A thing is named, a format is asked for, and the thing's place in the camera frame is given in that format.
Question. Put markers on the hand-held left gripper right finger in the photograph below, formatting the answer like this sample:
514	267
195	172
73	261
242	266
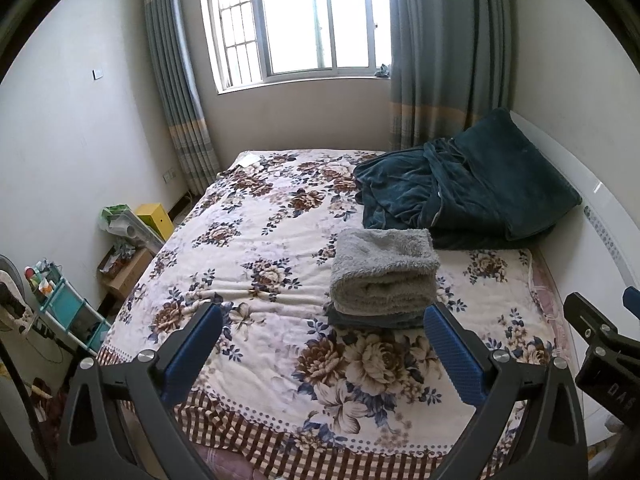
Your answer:
452	355

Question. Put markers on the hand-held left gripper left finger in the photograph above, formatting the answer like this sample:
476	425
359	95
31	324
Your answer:
192	355

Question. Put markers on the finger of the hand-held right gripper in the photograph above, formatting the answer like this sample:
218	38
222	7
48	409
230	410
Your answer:
587	320
634	302

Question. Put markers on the grey towel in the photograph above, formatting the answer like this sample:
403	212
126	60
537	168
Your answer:
382	265

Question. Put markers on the pink bed sheet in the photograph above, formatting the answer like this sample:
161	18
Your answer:
544	280

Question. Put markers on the white headboard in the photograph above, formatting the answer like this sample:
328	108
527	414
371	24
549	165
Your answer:
590	230

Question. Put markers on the dark grey folded clothing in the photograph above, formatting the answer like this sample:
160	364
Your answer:
370	321

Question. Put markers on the cardboard box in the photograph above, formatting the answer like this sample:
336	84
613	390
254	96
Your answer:
127	275

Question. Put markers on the clear plastic roll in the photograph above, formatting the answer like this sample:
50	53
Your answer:
137	235

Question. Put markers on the teal shelf cart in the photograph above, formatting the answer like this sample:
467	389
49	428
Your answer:
70	305

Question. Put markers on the floral printed blanket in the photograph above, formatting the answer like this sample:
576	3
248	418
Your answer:
260	240

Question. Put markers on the yellow box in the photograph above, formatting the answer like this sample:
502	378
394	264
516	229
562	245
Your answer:
156	220

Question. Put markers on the green and white bag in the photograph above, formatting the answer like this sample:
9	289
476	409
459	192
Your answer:
114	215

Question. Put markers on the dark teal blanket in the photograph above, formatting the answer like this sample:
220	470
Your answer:
470	190

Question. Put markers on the white standing fan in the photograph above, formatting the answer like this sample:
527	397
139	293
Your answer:
11	290

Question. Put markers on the white paper sheet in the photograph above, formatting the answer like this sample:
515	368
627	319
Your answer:
247	159

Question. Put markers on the grey-blue striped curtain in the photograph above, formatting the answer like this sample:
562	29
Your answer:
445	60
175	70

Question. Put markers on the small cloth on windowsill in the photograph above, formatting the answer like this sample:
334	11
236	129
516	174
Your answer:
383	71

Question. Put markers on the wall socket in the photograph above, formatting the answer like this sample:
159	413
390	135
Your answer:
170	175

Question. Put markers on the white wall switch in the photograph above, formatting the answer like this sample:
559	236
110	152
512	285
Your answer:
98	73

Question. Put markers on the window with white frame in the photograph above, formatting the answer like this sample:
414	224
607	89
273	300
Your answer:
300	20

